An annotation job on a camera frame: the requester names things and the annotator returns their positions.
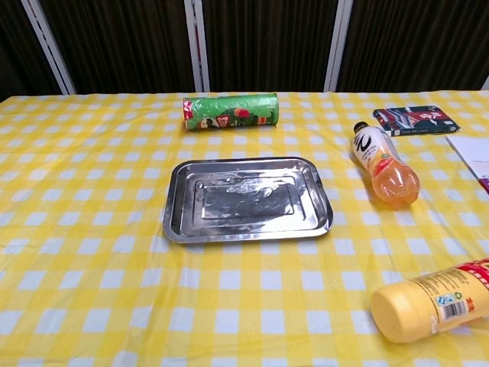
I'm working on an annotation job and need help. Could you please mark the rectangular metal tray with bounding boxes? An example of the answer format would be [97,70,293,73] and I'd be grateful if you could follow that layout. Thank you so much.
[163,157,335,245]

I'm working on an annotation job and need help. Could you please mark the orange drink bottle white label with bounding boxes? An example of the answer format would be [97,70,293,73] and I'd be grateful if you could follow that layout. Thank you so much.
[352,121,420,209]

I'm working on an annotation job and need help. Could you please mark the yellow plastic bottle with barcode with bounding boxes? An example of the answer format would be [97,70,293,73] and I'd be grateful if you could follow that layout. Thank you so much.
[369,258,489,344]

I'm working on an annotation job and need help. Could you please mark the green chips can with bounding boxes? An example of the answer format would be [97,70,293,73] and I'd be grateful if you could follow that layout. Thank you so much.
[182,93,280,133]

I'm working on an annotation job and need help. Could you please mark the yellow white checkered tablecloth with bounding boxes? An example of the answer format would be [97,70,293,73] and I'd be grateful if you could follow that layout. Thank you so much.
[0,89,489,367]

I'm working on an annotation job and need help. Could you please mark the dark blue book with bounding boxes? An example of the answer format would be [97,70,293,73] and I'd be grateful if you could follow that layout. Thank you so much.
[372,106,461,138]

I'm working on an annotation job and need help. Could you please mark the white paper sheet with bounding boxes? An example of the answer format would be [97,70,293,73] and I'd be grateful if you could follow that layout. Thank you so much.
[445,134,489,192]

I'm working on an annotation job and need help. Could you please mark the white partition post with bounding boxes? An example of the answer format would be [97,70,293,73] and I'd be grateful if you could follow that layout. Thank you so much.
[21,0,77,96]
[183,0,211,93]
[324,0,354,93]

